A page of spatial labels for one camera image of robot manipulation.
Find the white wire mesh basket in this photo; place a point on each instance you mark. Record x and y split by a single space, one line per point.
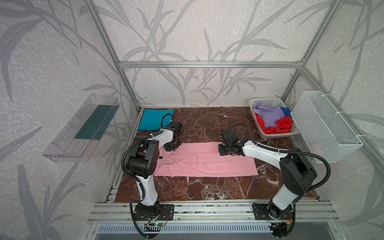
320 122

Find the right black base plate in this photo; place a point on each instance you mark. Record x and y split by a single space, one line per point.
271 212

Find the red t-shirt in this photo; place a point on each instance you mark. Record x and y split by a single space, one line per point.
284 126

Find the purple t-shirt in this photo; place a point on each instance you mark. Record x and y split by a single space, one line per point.
268 114

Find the green circuit board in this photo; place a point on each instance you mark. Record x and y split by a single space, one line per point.
155 226

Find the pink object in wire basket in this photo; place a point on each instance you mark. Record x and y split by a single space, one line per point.
317 149

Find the pink t-shirt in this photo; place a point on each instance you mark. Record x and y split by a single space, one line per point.
203 160

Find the aluminium mounting rail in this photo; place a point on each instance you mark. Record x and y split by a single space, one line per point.
236 211

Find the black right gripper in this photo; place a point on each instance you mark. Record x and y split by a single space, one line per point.
224 149

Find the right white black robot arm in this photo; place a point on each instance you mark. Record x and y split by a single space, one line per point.
297 172

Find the aluminium frame profile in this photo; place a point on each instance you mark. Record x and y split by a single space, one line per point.
299 66

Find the blue t-shirt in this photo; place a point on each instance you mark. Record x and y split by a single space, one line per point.
286 112

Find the white plastic laundry basket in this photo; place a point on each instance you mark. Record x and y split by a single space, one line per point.
274 103

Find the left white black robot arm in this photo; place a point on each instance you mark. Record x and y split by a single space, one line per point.
139 162

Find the green mat in shelf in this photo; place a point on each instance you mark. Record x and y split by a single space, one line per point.
97 123

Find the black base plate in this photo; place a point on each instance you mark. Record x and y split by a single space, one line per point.
271 212
161 212

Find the clear plastic wall shelf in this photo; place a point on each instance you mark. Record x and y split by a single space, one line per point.
65 148

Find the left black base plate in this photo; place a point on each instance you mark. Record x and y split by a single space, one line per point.
161 212

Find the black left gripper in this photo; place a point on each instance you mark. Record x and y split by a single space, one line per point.
170 145

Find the folded teal t-shirt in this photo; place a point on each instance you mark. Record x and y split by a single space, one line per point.
152 120

